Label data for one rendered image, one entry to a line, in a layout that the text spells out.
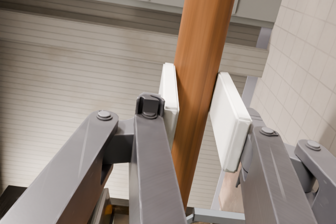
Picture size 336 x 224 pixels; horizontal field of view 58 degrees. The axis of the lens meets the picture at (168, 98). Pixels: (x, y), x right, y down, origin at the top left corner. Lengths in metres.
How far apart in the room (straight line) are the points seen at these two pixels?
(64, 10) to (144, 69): 1.07
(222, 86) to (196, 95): 0.02
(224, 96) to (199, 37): 0.04
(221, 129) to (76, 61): 3.48
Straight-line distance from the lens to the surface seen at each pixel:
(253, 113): 0.17
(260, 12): 3.44
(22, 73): 3.90
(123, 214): 2.31
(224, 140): 0.15
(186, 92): 0.19
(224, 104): 0.17
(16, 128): 4.26
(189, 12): 0.19
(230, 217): 1.45
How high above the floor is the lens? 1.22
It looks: 4 degrees down
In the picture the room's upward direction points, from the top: 82 degrees counter-clockwise
